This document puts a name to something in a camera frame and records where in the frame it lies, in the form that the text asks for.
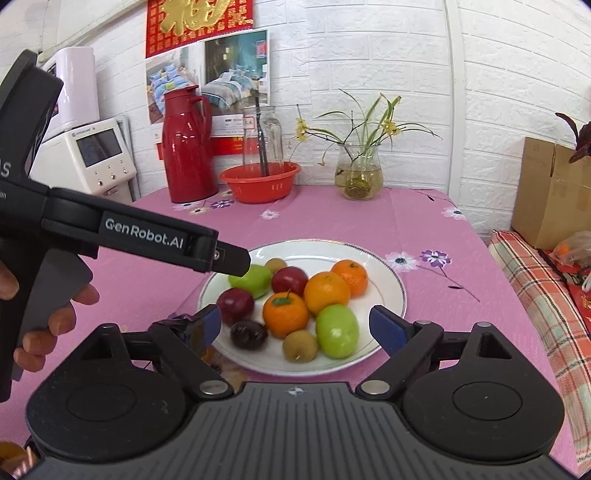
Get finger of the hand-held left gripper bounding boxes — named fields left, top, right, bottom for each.
left=185, top=227, right=252, bottom=278

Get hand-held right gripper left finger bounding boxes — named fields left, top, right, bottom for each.
left=81, top=305, right=234, bottom=400

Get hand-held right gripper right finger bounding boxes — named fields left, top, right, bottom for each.
left=360, top=305, right=513, bottom=398

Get white plate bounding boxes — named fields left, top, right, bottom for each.
left=198, top=239, right=408, bottom=377

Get dark glossy plum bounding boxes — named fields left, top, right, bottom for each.
left=230, top=320, right=269, bottom=350

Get green mango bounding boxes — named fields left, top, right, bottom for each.
left=228, top=264, right=273, bottom=300
left=316, top=304, right=360, bottom=360

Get bumpy mandarin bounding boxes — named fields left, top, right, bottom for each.
left=330, top=259, right=369, bottom=298

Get large smooth orange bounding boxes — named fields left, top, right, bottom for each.
left=303, top=271, right=352, bottom=317

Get person's left hand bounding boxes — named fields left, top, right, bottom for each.
left=0, top=261, right=100, bottom=372

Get red apple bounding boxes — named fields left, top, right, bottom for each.
left=270, top=266, right=309, bottom=296
left=216, top=287, right=256, bottom=328

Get white appliance with screen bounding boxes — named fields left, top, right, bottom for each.
left=39, top=117, right=139, bottom=204

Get mandarin with green leaf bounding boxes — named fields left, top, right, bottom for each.
left=262, top=291, right=310, bottom=340

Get red plastic basket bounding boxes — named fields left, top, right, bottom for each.
left=219, top=161, right=302, bottom=205

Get pink floral tablecloth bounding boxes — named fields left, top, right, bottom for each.
left=0, top=185, right=580, bottom=472

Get red thermos jug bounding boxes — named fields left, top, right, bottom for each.
left=161, top=84, right=214, bottom=204

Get black chopsticks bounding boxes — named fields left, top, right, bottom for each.
left=254, top=96, right=271, bottom=177

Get white water purifier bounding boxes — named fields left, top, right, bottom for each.
left=44, top=46, right=100, bottom=139

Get glass pitcher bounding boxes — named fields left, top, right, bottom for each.
left=242, top=106, right=284, bottom=169

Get glass vase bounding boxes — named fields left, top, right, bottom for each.
left=335, top=143, right=383, bottom=201

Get plaid cloth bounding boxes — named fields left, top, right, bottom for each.
left=488, top=229, right=591, bottom=462

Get orchid plant with yellow flowers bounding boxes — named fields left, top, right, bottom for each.
left=288, top=89, right=443, bottom=167

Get red packet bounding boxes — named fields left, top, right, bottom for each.
left=566, top=272, right=591, bottom=333

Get cardboard box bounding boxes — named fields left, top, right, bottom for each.
left=512, top=136, right=591, bottom=250

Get clear plastic bag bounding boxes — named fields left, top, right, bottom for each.
left=549, top=231, right=591, bottom=268

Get dark red leafy plant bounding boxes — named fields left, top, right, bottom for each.
left=554, top=112, right=591, bottom=164

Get wall poster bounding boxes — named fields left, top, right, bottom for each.
left=145, top=0, right=271, bottom=158

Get white wall pipe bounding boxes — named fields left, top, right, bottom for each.
left=443, top=0, right=467, bottom=195

